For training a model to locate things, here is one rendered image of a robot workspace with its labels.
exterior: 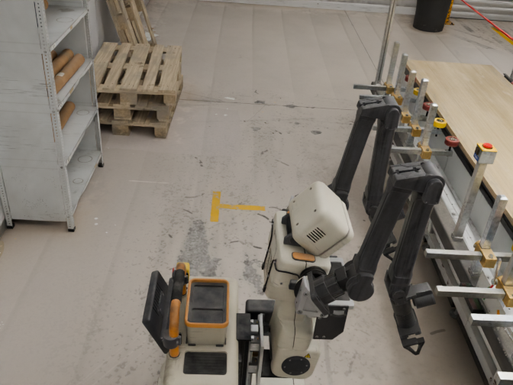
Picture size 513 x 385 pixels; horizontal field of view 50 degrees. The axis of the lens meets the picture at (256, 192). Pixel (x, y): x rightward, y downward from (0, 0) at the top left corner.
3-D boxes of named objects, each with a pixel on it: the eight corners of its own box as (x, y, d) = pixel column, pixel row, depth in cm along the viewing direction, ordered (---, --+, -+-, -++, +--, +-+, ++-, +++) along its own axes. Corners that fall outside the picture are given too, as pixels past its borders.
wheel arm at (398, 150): (379, 153, 326) (381, 147, 323) (378, 150, 328) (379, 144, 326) (451, 157, 327) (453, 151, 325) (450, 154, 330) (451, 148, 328)
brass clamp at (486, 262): (481, 267, 239) (485, 258, 236) (471, 248, 250) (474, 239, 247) (495, 268, 239) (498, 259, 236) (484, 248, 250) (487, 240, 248)
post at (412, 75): (396, 137, 380) (411, 71, 354) (395, 135, 383) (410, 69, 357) (401, 137, 380) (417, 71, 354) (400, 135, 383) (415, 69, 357)
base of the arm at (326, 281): (306, 271, 168) (311, 299, 158) (329, 260, 166) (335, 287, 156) (320, 289, 172) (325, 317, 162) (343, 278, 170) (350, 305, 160)
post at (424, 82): (405, 150, 357) (423, 79, 331) (404, 147, 360) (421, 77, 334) (411, 150, 357) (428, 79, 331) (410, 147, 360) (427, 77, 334)
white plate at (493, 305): (497, 330, 223) (504, 312, 218) (475, 286, 245) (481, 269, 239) (498, 330, 223) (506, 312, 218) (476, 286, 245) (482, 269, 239)
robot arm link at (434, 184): (415, 159, 147) (427, 181, 138) (436, 160, 147) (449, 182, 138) (380, 280, 170) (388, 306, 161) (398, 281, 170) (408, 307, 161)
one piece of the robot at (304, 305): (295, 314, 165) (304, 286, 159) (293, 302, 169) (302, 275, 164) (327, 318, 167) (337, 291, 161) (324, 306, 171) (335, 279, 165)
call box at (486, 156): (477, 165, 247) (482, 150, 243) (472, 157, 253) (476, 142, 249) (492, 166, 248) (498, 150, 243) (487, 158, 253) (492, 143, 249)
